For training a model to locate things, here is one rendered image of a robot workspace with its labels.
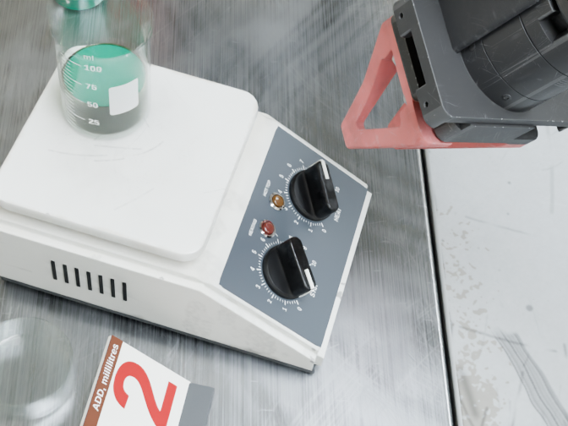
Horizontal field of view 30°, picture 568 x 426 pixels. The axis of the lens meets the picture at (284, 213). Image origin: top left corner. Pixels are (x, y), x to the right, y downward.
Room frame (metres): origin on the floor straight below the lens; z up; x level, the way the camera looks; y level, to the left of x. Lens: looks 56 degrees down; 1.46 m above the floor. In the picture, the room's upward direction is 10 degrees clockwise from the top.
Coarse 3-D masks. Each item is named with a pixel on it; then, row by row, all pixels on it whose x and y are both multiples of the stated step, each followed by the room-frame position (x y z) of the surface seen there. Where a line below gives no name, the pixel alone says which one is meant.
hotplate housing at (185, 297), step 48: (240, 192) 0.35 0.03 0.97; (0, 240) 0.30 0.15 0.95; (48, 240) 0.30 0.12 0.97; (96, 240) 0.30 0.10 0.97; (48, 288) 0.29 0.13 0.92; (96, 288) 0.29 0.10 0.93; (144, 288) 0.29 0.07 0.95; (192, 288) 0.28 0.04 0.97; (192, 336) 0.28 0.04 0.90; (240, 336) 0.28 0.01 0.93; (288, 336) 0.28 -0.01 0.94
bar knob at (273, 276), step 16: (288, 240) 0.32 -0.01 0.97; (272, 256) 0.32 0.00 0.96; (288, 256) 0.31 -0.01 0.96; (304, 256) 0.32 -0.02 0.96; (272, 272) 0.31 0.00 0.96; (288, 272) 0.31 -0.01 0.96; (304, 272) 0.31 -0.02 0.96; (272, 288) 0.30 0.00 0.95; (288, 288) 0.30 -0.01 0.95; (304, 288) 0.30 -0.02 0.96
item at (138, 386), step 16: (128, 352) 0.25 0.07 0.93; (128, 368) 0.25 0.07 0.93; (144, 368) 0.25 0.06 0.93; (112, 384) 0.23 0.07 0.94; (128, 384) 0.24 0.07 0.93; (144, 384) 0.24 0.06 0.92; (160, 384) 0.25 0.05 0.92; (176, 384) 0.25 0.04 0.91; (112, 400) 0.22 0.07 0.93; (128, 400) 0.23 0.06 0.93; (144, 400) 0.23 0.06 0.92; (160, 400) 0.24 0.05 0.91; (176, 400) 0.24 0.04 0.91; (112, 416) 0.22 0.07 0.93; (128, 416) 0.22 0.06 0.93; (144, 416) 0.22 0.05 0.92; (160, 416) 0.23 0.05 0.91
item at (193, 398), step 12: (108, 336) 0.26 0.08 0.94; (132, 348) 0.26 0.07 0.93; (168, 372) 0.26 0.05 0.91; (192, 384) 0.26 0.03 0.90; (180, 396) 0.25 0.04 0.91; (192, 396) 0.25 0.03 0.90; (204, 396) 0.25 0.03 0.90; (180, 408) 0.24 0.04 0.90; (192, 408) 0.24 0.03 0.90; (204, 408) 0.24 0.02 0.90; (84, 420) 0.21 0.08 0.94; (180, 420) 0.23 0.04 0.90; (192, 420) 0.23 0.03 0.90; (204, 420) 0.23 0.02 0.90
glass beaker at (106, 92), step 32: (64, 0) 0.39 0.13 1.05; (96, 0) 0.40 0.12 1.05; (128, 0) 0.40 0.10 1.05; (64, 32) 0.38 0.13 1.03; (96, 32) 0.40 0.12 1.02; (128, 32) 0.40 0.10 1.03; (64, 64) 0.36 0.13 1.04; (96, 64) 0.35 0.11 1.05; (128, 64) 0.36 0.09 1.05; (64, 96) 0.36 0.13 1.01; (96, 96) 0.35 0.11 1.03; (128, 96) 0.36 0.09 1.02; (96, 128) 0.35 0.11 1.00; (128, 128) 0.36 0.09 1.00
